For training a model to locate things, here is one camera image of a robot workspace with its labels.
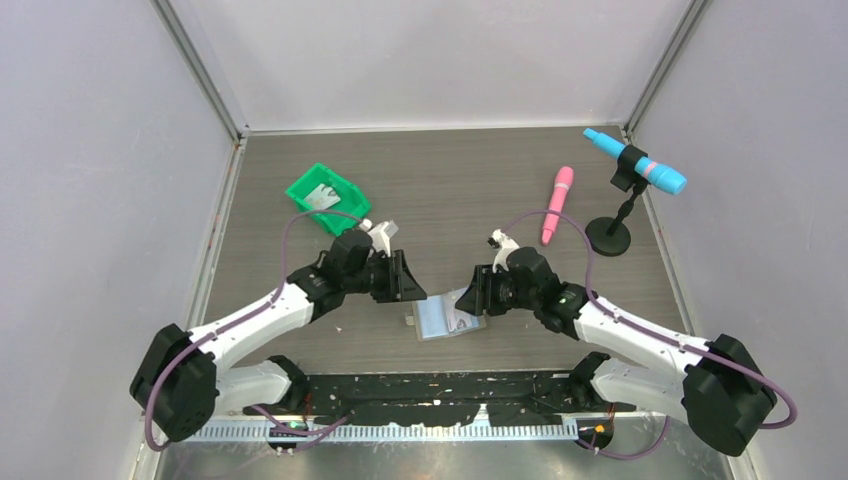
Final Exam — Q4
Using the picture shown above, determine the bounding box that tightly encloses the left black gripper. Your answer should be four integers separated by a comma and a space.
343, 250, 426, 304

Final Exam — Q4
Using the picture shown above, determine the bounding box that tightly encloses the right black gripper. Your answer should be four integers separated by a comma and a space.
455, 265, 539, 317

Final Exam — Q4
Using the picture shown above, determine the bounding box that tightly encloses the white credit card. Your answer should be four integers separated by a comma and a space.
445, 290, 486, 335

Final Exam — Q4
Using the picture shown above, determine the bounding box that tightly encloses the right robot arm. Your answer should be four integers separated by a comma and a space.
455, 247, 777, 457

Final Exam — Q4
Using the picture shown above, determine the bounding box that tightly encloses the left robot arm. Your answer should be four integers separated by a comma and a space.
130, 221, 427, 450

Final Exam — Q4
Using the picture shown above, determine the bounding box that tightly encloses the grey card in bin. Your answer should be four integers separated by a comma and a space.
304, 183, 341, 210

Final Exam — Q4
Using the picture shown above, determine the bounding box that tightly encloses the green plastic bin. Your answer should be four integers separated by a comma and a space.
285, 163, 372, 219

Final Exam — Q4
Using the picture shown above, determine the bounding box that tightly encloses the black microphone stand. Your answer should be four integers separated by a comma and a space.
585, 181, 648, 257

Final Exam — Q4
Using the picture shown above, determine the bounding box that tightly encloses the pink toy microphone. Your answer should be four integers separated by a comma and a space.
540, 166, 574, 246

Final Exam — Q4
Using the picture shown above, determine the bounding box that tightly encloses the blue toy microphone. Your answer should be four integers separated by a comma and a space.
583, 128, 688, 195

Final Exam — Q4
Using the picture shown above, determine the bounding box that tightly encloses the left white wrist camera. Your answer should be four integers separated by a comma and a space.
358, 219, 399, 256

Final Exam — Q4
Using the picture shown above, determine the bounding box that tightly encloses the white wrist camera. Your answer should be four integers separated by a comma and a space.
358, 219, 399, 256
488, 229, 520, 271

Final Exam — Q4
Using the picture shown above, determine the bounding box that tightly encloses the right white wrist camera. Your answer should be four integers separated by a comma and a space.
488, 229, 520, 271

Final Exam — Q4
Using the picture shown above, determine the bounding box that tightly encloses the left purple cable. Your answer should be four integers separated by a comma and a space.
142, 210, 366, 453

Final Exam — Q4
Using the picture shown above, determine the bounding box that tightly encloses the purple cable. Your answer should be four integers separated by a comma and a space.
142, 210, 366, 453
500, 210, 800, 432

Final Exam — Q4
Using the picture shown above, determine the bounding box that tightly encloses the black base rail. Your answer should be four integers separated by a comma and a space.
251, 370, 637, 429

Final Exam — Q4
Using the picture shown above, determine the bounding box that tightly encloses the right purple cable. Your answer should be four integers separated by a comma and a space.
500, 210, 800, 432

